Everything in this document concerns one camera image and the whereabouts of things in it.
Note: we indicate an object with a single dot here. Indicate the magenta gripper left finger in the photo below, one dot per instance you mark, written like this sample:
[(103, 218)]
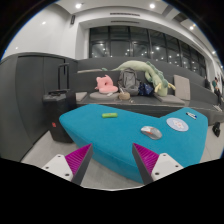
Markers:
[(71, 167)]

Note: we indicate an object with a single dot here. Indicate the green dragon plush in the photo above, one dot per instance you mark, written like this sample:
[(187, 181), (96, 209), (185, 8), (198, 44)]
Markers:
[(152, 75)]

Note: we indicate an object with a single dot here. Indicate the seated person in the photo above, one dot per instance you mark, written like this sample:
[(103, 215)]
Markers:
[(217, 90)]

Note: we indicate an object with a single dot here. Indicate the black rolling suitcase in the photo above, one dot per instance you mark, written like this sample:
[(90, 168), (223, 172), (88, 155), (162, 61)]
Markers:
[(56, 103)]

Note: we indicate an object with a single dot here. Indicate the grey square cushion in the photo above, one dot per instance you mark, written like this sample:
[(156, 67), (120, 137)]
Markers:
[(182, 85)]

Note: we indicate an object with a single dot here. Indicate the green cylindrical object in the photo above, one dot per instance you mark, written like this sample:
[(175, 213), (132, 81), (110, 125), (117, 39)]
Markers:
[(109, 115)]

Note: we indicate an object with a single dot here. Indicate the small woven basket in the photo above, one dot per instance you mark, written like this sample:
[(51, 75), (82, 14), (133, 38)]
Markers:
[(124, 96)]

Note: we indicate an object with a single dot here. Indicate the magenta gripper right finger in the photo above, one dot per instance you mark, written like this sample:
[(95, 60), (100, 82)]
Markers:
[(153, 166)]

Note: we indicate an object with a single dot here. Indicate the grey computer mouse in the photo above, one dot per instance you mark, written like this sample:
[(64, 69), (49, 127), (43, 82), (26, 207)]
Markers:
[(151, 132)]

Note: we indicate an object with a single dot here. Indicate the grey backpack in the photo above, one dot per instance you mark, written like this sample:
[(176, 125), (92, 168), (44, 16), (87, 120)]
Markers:
[(129, 82)]

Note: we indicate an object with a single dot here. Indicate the dark grey tiered sofa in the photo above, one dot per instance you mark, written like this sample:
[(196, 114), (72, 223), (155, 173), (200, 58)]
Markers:
[(201, 99)]

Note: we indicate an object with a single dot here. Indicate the dark blue bag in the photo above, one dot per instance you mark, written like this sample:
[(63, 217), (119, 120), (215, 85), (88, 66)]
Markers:
[(145, 89)]

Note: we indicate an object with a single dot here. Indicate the round grey seat cushion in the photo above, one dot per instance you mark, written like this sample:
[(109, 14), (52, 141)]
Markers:
[(104, 97)]

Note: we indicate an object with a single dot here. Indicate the teal upholstered bench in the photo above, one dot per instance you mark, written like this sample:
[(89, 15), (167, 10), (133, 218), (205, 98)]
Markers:
[(112, 138)]

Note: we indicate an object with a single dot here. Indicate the black bag on floor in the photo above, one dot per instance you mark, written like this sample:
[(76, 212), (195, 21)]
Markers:
[(216, 129)]

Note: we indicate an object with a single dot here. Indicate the round white mouse pad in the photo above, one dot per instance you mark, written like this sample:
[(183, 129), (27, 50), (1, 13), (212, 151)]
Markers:
[(177, 124)]

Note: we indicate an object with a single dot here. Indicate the pink plush toy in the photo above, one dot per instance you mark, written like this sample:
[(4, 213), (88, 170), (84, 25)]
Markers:
[(105, 85)]

